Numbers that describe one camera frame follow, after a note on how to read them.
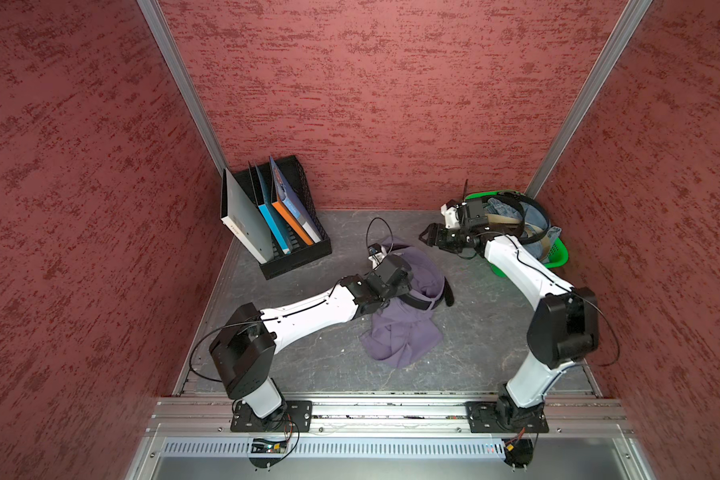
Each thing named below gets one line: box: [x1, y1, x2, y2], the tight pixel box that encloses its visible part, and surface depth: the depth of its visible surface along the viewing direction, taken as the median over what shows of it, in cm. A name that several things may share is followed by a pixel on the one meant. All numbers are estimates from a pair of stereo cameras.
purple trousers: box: [361, 237, 446, 369], surface depth 87 cm
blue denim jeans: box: [485, 197, 562, 259], surface depth 106 cm
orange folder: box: [271, 186, 315, 246], surface depth 89 cm
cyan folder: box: [255, 163, 293, 255], surface depth 87 cm
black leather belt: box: [397, 276, 455, 310], surface depth 85 cm
